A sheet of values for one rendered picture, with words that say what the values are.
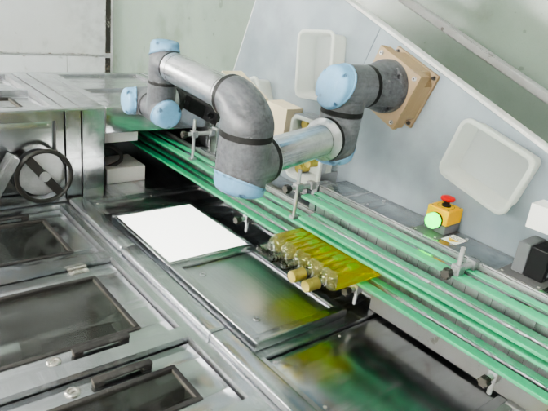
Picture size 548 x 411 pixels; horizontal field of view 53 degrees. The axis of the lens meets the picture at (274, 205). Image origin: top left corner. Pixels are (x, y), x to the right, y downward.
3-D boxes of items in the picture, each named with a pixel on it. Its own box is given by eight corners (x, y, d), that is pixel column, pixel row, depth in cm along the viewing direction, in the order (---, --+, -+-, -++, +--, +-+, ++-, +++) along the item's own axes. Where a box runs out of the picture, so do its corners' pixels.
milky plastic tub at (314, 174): (302, 171, 205) (283, 174, 199) (310, 112, 197) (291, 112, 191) (334, 187, 193) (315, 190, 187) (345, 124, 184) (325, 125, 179)
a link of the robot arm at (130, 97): (130, 120, 150) (117, 110, 155) (167, 117, 156) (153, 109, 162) (132, 90, 146) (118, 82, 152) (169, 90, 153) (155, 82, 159)
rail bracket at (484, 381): (498, 377, 140) (468, 396, 131) (506, 355, 137) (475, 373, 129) (513, 386, 137) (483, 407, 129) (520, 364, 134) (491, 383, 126)
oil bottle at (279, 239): (315, 238, 185) (264, 250, 172) (317, 223, 183) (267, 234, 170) (326, 245, 181) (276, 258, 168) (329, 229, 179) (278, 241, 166)
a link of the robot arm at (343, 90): (384, 69, 146) (347, 68, 138) (373, 118, 151) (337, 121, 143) (352, 59, 154) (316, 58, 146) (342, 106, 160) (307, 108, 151)
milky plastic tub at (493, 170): (482, 112, 147) (464, 114, 142) (555, 157, 134) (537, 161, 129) (453, 167, 157) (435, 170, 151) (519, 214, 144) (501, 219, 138)
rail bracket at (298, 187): (306, 213, 186) (277, 218, 179) (313, 165, 180) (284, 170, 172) (311, 216, 184) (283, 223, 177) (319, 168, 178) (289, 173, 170)
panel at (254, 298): (190, 208, 228) (111, 222, 207) (191, 201, 227) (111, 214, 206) (346, 317, 165) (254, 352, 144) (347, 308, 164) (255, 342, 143)
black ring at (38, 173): (69, 195, 220) (12, 203, 207) (68, 143, 212) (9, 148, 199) (74, 200, 216) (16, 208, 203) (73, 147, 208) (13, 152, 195)
